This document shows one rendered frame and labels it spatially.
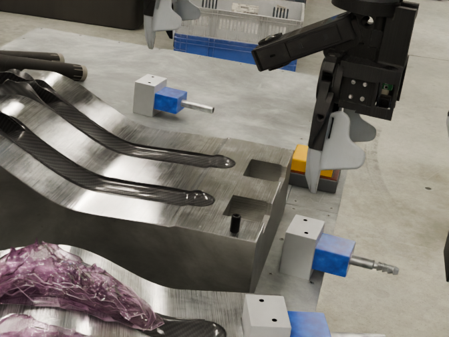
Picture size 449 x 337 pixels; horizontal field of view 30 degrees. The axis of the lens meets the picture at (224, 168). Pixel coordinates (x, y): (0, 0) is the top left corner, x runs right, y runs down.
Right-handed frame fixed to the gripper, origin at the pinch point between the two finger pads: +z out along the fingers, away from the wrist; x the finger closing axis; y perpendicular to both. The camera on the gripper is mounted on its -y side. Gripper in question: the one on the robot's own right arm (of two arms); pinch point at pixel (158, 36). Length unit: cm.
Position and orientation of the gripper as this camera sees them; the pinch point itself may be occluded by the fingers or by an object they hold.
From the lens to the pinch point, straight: 136.5
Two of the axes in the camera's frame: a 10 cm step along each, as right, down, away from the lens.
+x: 3.5, -3.5, 8.7
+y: 9.3, 2.5, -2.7
